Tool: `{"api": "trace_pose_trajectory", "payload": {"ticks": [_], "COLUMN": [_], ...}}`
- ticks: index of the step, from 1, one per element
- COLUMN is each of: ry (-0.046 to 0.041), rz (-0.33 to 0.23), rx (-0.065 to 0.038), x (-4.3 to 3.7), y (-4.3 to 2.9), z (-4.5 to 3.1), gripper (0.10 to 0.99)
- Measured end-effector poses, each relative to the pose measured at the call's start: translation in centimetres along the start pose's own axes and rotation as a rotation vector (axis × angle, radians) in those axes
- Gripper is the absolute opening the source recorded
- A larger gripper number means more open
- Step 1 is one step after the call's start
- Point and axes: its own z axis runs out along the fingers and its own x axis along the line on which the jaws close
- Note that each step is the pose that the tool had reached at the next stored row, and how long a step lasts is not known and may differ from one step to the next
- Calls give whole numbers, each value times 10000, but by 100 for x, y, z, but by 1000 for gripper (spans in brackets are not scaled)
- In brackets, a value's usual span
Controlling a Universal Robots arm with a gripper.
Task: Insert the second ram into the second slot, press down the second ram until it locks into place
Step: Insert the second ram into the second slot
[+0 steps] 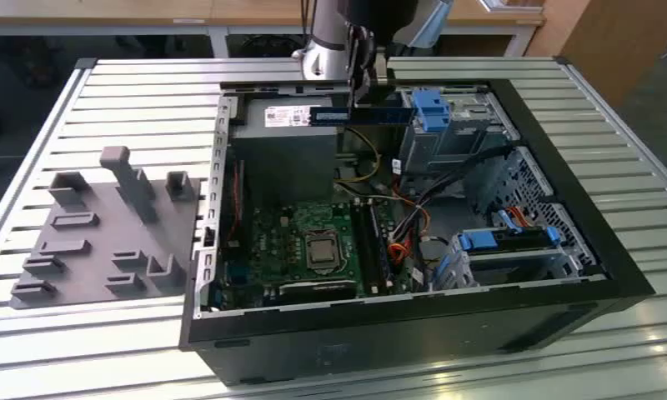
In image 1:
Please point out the wooden desk white frame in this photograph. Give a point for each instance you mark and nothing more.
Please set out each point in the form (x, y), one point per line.
(116, 16)

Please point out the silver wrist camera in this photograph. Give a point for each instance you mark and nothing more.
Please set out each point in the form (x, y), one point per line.
(424, 25)

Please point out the grey power supply unit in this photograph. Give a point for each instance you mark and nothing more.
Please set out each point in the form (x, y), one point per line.
(283, 162)

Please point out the blue RAM stick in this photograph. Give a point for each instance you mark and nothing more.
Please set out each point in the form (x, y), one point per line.
(339, 116)

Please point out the blue plastic lever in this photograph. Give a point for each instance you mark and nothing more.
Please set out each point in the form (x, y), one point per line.
(440, 271)

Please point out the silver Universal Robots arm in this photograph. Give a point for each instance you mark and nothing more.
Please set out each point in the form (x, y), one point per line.
(324, 46)

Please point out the black graphics card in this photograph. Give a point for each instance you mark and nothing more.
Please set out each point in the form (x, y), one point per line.
(316, 289)

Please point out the CPU in silver socket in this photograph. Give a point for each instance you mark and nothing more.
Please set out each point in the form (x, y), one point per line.
(321, 253)

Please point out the green motherboard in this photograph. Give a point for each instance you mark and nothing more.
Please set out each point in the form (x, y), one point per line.
(277, 233)

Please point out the blue drive bay latch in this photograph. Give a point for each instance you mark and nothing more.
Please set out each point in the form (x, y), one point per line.
(431, 110)

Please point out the round black fan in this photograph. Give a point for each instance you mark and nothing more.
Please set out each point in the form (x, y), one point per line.
(267, 43)

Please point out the silver drive cage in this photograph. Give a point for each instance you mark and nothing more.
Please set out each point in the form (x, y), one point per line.
(455, 141)

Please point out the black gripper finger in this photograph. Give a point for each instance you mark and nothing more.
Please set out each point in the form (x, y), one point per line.
(381, 93)
(360, 66)

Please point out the black PC case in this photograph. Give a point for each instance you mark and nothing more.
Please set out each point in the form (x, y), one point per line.
(400, 333)

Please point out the grey parts rack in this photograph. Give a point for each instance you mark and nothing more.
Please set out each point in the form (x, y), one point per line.
(105, 246)

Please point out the hard disk in blue carrier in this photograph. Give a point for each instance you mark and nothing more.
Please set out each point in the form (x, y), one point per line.
(495, 241)

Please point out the wooden cabinet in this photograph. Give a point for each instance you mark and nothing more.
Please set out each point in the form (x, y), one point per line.
(616, 41)

